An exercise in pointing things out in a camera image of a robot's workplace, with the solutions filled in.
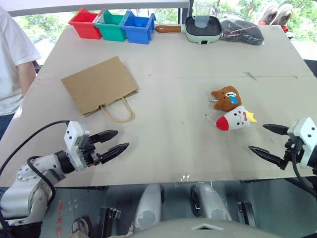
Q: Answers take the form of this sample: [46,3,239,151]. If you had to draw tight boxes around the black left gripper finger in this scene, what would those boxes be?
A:
[99,142,130,164]
[89,129,119,145]

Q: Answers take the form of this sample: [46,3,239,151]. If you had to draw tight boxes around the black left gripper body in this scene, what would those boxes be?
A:
[75,134,102,169]

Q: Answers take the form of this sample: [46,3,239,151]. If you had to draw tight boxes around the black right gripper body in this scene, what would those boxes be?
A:
[284,134,305,162]

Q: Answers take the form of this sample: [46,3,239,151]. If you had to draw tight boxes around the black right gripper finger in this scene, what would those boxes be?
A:
[262,123,290,136]
[248,145,290,171]

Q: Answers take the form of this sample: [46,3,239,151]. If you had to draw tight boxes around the brown paper bag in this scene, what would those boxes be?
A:
[60,56,140,123]

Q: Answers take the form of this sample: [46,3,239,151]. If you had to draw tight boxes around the black plastic bag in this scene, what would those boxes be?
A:
[219,19,265,47]

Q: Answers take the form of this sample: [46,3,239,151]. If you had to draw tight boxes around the white red rocket plush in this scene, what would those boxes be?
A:
[205,105,258,132]

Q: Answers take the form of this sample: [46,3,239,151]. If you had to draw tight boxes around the brown crying plush toy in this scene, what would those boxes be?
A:
[210,85,243,112]

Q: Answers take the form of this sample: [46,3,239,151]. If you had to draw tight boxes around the silver left robot leg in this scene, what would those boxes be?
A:
[134,183,165,232]

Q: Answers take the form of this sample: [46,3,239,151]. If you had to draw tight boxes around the silver robot leg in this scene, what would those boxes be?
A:
[134,183,165,232]
[190,182,233,222]

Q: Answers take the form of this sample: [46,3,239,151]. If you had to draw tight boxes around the grey shoe on floor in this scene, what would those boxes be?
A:
[71,217,90,236]

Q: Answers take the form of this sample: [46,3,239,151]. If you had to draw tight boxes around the silver right robot leg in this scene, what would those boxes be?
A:
[190,182,233,222]

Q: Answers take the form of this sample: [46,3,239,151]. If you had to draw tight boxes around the grey robot torso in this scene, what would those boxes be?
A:
[128,218,275,238]

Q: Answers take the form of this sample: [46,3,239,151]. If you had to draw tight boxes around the green plastic bin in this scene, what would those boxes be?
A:
[94,9,131,42]

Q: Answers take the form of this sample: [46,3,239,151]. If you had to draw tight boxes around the blue plastic bin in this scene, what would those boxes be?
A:
[120,12,157,45]

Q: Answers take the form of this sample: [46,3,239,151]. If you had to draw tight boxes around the red plastic bin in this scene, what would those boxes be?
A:
[68,7,105,40]

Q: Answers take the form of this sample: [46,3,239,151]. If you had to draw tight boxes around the beige sneaker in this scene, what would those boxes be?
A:
[274,2,295,26]
[259,2,279,25]

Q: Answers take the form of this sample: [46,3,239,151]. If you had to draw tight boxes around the person in white t-shirt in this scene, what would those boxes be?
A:
[0,6,42,142]

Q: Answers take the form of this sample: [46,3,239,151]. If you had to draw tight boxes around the clear plastic cup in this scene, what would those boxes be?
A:
[193,0,212,28]

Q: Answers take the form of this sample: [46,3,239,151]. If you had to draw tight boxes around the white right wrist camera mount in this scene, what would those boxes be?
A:
[288,117,317,170]

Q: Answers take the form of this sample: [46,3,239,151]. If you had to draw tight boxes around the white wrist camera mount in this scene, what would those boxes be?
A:
[63,120,91,172]
[288,117,317,170]

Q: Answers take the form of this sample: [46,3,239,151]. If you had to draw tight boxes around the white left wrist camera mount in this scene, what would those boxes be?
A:
[63,120,91,172]

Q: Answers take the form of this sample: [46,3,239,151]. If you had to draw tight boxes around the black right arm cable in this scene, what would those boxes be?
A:
[291,153,317,198]

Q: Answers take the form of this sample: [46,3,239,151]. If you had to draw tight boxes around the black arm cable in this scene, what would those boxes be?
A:
[291,153,317,198]
[0,120,71,208]

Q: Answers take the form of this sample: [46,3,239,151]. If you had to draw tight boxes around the black table bracket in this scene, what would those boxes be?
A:
[237,201,256,227]
[98,207,122,238]

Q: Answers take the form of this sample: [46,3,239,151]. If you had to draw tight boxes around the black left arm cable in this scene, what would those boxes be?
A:
[0,120,71,208]

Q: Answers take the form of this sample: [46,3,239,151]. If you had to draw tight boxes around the green pan with brown handle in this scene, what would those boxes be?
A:
[155,15,223,46]

